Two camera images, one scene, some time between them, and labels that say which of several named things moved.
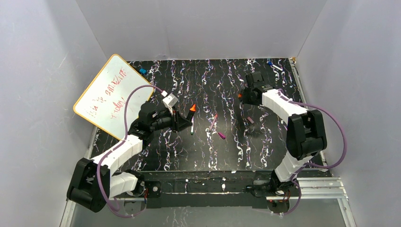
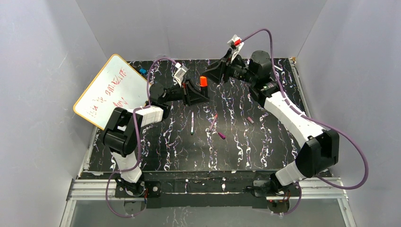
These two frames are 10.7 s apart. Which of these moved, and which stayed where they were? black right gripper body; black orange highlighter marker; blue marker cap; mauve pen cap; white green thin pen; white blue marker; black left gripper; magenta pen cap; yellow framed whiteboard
Moved: black right gripper body; black orange highlighter marker; black left gripper
Stayed: magenta pen cap; white blue marker; mauve pen cap; white green thin pen; yellow framed whiteboard; blue marker cap
